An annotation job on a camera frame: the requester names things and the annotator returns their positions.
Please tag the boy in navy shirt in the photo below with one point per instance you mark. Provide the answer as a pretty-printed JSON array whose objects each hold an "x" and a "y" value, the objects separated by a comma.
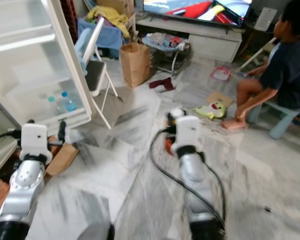
[{"x": 290, "y": 70}]

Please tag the large flat screen television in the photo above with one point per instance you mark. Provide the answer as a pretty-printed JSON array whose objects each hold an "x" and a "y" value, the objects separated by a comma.
[{"x": 195, "y": 10}]

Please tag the grey rectangular board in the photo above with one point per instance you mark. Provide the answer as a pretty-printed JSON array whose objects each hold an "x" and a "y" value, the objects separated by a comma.
[{"x": 265, "y": 19}]

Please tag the dark red cloth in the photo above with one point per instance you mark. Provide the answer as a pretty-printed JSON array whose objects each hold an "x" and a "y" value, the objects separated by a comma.
[{"x": 161, "y": 84}]

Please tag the light blue plastic stool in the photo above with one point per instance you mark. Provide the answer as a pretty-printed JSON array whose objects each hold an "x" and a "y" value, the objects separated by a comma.
[{"x": 285, "y": 117}]

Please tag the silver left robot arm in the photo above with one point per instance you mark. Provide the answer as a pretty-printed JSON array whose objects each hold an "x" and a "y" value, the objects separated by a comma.
[{"x": 22, "y": 192}]

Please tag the clear bottle blue label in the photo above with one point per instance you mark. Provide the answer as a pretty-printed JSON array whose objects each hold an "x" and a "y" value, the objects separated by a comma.
[{"x": 68, "y": 101}]

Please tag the white refrigerator door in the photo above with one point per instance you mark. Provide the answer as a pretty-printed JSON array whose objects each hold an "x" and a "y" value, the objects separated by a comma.
[{"x": 35, "y": 65}]

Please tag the flat cardboard sheet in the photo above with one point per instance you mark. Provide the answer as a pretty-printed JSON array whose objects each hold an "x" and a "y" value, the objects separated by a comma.
[{"x": 220, "y": 97}]

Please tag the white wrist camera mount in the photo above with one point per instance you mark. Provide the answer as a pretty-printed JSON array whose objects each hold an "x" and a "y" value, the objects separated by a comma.
[
  {"x": 34, "y": 140},
  {"x": 187, "y": 134}
]

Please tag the red brick pillar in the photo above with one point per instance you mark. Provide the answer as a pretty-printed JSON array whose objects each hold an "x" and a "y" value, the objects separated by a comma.
[{"x": 68, "y": 12}]

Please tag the yellow garment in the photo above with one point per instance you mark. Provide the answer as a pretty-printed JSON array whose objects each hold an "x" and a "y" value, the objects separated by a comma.
[{"x": 107, "y": 17}]

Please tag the brown paper bag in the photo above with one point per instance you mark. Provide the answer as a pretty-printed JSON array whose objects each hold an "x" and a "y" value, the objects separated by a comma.
[{"x": 135, "y": 65}]

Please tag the yellow plush toy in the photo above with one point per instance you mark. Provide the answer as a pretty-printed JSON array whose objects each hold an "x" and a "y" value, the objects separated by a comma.
[{"x": 210, "y": 111}]

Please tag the grey baby bouncer seat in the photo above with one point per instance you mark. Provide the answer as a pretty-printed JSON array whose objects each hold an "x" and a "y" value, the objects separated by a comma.
[{"x": 165, "y": 45}]

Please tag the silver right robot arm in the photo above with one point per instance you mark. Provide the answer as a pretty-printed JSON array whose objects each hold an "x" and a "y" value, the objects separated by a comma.
[{"x": 197, "y": 185}]

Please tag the red brick stack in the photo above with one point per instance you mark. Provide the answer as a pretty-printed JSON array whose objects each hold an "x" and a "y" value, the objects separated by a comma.
[{"x": 1, "y": 200}]

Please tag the brown cardboard box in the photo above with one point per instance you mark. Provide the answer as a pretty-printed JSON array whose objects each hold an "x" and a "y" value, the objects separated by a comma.
[{"x": 115, "y": 6}]

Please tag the clear bottle green cap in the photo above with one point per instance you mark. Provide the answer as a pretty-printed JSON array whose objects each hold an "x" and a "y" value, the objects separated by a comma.
[{"x": 53, "y": 105}]

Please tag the white television console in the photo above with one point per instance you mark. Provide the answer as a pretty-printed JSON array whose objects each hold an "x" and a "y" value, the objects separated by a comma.
[{"x": 212, "y": 45}]

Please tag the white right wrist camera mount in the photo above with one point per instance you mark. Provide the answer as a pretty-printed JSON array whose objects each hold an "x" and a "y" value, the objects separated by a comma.
[{"x": 187, "y": 134}]

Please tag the white grey folding chair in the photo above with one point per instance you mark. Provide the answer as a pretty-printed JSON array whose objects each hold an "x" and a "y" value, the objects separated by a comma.
[{"x": 95, "y": 75}]

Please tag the orange juice bottle white cap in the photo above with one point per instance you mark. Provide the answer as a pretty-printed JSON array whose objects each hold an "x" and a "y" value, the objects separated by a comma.
[{"x": 168, "y": 146}]

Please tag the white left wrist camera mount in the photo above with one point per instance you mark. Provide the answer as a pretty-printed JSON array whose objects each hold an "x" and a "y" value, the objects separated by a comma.
[{"x": 34, "y": 140}]

